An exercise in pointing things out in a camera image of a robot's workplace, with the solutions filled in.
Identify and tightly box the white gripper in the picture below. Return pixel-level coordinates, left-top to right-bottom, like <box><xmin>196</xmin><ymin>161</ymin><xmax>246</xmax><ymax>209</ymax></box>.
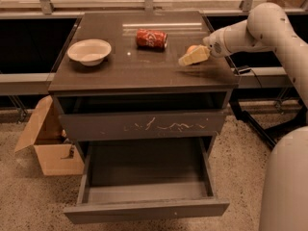
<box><xmin>178</xmin><ymin>28</ymin><xmax>231</xmax><ymax>66</ymax></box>

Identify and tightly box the orange fruit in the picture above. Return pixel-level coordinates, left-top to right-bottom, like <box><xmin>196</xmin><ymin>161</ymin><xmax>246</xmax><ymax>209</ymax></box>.
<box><xmin>186</xmin><ymin>45</ymin><xmax>198</xmax><ymax>53</ymax></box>

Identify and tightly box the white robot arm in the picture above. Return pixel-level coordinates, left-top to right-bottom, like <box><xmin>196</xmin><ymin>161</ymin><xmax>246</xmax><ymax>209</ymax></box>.
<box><xmin>178</xmin><ymin>3</ymin><xmax>308</xmax><ymax>231</ymax></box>

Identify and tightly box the dark grey drawer cabinet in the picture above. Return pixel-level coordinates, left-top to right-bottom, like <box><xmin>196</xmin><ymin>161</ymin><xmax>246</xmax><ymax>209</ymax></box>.
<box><xmin>49</xmin><ymin>12</ymin><xmax>238</xmax><ymax>155</ymax></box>

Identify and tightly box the scratched middle drawer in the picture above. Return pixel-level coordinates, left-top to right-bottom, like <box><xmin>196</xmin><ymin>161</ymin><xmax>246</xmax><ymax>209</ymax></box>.
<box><xmin>59</xmin><ymin>111</ymin><xmax>225</xmax><ymax>141</ymax></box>

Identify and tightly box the open bottom drawer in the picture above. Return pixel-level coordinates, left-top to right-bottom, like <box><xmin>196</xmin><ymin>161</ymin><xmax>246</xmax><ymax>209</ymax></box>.
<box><xmin>64</xmin><ymin>137</ymin><xmax>229</xmax><ymax>224</ymax></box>

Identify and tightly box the red soda can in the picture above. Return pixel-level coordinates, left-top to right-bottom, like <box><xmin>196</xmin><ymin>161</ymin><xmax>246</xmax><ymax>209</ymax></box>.
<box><xmin>136</xmin><ymin>29</ymin><xmax>167</xmax><ymax>50</ymax></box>

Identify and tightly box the white bowl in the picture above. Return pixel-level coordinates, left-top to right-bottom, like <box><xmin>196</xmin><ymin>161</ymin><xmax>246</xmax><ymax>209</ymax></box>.
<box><xmin>67</xmin><ymin>39</ymin><xmax>112</xmax><ymax>66</ymax></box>

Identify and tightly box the metal window railing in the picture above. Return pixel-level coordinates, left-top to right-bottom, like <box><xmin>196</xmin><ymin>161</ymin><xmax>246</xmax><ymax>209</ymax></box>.
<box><xmin>0</xmin><ymin>0</ymin><xmax>308</xmax><ymax>17</ymax></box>

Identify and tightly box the open cardboard box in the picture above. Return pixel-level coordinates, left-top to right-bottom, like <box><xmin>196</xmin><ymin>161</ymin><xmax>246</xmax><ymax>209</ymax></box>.
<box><xmin>14</xmin><ymin>95</ymin><xmax>84</xmax><ymax>176</ymax></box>

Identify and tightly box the black cable with plug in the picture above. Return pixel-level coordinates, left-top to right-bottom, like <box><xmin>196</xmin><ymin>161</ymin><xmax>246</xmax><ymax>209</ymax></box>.
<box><xmin>233</xmin><ymin>64</ymin><xmax>264</xmax><ymax>90</ymax></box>

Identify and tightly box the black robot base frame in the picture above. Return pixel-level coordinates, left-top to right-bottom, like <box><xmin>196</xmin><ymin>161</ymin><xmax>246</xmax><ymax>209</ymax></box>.
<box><xmin>229</xmin><ymin>96</ymin><xmax>308</xmax><ymax>151</ymax></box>

